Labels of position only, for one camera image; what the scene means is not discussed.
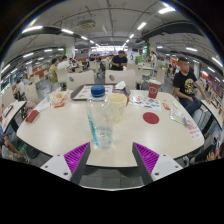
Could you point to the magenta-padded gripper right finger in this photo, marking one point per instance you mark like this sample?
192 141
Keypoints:
165 165

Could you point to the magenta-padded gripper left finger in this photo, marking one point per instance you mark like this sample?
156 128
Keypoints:
56 165

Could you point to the clear blue-capped water bottle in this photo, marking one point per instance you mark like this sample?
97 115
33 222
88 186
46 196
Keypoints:
100 128

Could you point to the small pink packet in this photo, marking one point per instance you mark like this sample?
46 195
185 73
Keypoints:
189 124

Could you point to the person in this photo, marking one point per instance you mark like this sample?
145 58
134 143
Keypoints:
63 64
53 73
119 61
216 154
10 150
185 85

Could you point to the flat round red coaster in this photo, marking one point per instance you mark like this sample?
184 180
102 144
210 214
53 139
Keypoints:
151 118

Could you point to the clear plastic bag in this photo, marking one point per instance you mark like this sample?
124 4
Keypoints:
177 116

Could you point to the red flat packet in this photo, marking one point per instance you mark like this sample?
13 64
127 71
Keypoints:
32 116

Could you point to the red ketchup packet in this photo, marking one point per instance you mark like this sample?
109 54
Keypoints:
166 106

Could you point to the white paper slip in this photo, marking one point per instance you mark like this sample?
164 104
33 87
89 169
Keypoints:
42 106

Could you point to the small white sachet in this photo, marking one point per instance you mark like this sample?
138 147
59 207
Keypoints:
176 104

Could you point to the colourful sticker sheet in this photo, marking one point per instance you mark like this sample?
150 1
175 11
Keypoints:
145 102

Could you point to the clear food wrapper with snacks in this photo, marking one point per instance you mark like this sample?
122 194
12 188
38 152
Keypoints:
59 97

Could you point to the white side table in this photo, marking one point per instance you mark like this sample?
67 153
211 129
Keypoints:
11 113
213 111

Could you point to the brown tray with paper liner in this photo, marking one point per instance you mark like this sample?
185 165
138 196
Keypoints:
80 93

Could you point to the red paper cup with lid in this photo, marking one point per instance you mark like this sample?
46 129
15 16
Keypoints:
154 90

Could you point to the beige chair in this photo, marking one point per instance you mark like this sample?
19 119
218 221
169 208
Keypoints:
121 77
80 80

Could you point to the beige chairs group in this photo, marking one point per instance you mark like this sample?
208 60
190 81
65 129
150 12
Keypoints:
160 76

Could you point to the crumpled white napkin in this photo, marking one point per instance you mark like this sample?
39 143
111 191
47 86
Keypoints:
120 85

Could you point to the ceiling air conditioning unit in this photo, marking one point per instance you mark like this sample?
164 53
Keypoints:
86 24

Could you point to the ceiling lights group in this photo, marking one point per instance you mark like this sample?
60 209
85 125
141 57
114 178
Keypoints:
166 10

